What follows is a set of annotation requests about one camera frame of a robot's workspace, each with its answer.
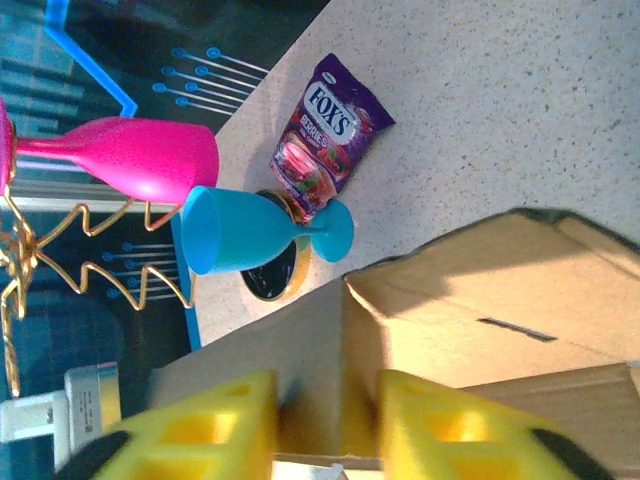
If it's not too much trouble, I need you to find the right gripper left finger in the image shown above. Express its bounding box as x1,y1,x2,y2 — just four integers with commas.
54,369,279,480

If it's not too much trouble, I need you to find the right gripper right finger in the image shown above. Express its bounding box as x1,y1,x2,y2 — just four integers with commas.
377,369,616,480

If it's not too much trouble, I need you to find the brown cardboard paper box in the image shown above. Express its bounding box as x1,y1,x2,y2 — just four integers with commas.
149,207,640,480

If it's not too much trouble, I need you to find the blue plastic goblet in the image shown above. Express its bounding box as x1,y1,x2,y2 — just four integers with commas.
179,185,355,276

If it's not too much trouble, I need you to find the pink plastic goblet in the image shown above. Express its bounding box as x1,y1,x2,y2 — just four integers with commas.
0,97,221,206

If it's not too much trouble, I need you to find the purple candy bag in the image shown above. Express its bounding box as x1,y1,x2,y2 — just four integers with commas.
269,53,397,224

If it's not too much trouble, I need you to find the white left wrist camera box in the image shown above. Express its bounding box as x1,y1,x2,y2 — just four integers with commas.
0,364,124,451

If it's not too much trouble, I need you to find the gold wire glass rack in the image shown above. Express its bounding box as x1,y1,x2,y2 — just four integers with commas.
0,164,314,399

